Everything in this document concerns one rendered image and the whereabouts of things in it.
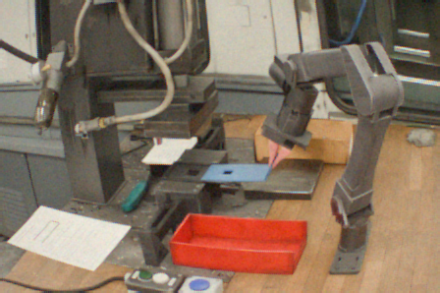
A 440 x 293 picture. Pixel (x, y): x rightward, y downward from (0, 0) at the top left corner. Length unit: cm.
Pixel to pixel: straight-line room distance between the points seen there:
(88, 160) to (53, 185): 113
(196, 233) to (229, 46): 81
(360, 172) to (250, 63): 94
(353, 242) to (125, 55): 62
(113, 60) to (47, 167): 129
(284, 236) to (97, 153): 47
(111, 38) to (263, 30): 73
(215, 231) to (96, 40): 49
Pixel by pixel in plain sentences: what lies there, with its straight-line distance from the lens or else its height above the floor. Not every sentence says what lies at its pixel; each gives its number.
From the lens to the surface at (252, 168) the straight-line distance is 142.
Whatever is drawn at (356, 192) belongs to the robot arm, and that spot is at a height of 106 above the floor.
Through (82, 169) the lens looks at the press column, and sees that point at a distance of 153.
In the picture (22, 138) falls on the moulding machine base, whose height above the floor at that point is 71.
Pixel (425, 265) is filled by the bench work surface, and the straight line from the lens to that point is 122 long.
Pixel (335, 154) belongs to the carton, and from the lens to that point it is 162.
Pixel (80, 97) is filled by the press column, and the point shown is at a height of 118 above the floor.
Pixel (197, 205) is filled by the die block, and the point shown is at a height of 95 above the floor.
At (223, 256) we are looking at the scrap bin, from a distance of 123.
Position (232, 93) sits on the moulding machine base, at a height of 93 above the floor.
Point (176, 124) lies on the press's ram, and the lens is 131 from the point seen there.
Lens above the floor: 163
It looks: 25 degrees down
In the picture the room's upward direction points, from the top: 6 degrees counter-clockwise
